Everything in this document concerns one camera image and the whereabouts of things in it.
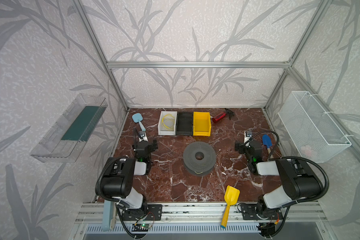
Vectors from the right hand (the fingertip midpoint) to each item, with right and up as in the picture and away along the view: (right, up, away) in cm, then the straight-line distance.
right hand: (245, 135), depth 95 cm
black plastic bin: (-40, +8, +13) cm, 42 cm away
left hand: (-63, +1, -1) cm, 63 cm away
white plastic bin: (-52, +7, +13) cm, 54 cm away
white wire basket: (+18, +3, -33) cm, 37 cm away
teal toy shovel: (-76, +12, +18) cm, 79 cm away
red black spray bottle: (-13, +13, +17) cm, 25 cm away
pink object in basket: (+23, -5, -22) cm, 32 cm away
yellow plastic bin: (-27, +7, +12) cm, 30 cm away
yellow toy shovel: (-14, -31, -17) cm, 37 cm away
